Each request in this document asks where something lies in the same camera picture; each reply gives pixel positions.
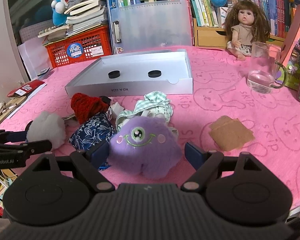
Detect white fluffy plush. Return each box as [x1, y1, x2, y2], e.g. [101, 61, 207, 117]
[26, 111, 66, 149]

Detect blue floral fabric pouch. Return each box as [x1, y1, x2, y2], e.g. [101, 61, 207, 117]
[68, 112, 117, 170]

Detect brown cardboard piece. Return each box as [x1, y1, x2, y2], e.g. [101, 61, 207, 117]
[209, 115, 255, 151]

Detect red knitted cloth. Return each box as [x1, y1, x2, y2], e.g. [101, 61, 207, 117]
[70, 93, 109, 124]

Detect purple one-eyed plush monster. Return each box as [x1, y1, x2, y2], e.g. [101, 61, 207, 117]
[107, 116, 183, 179]

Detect green checkered cloth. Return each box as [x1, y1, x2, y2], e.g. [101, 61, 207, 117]
[115, 91, 173, 131]

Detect black binder clip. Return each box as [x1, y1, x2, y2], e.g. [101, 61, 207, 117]
[100, 96, 111, 106]

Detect wooden board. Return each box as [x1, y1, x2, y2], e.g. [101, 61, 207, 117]
[0, 96, 27, 124]

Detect red envelope card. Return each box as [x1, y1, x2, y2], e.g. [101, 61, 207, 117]
[7, 79, 45, 98]

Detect pink bunny print cloth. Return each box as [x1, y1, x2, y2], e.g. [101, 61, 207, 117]
[0, 47, 300, 208]

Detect small black white device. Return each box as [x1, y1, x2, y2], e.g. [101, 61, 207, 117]
[37, 68, 50, 77]

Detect black round disc left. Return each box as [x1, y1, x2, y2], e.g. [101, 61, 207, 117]
[108, 70, 121, 79]

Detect black round disc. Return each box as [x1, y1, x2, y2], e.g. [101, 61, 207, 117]
[148, 70, 161, 78]
[108, 70, 121, 79]

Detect white shallow cardboard box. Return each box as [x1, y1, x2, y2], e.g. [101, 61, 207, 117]
[65, 49, 193, 97]

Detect black round disc right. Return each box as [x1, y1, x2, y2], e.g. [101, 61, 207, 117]
[148, 70, 161, 78]

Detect clear glass mug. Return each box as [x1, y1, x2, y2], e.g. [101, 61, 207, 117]
[247, 42, 287, 94]

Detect red plastic crate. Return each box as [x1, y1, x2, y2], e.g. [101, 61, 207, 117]
[45, 25, 112, 68]

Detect wooden drawer organizer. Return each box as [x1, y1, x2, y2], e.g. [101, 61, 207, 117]
[193, 17, 286, 49]

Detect blue white plush toy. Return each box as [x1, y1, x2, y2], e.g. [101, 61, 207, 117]
[51, 0, 69, 27]

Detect pink phone stand box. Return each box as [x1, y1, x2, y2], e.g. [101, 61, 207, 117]
[280, 5, 300, 90]

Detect translucent clipboard folder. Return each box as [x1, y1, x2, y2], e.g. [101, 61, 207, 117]
[108, 0, 193, 54]

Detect brown haired doll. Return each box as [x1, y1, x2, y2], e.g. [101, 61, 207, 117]
[224, 0, 270, 61]

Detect stack of books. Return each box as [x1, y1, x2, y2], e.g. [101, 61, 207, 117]
[38, 0, 108, 41]

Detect row of upright books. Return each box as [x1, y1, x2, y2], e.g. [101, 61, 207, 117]
[107, 0, 298, 38]

